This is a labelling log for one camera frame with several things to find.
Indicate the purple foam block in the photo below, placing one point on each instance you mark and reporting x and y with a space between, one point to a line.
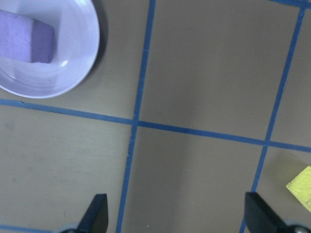
19 36

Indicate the yellow foam block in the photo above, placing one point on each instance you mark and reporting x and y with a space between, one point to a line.
302 187

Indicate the lilac plastic plate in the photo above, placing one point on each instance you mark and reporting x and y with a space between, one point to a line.
73 72

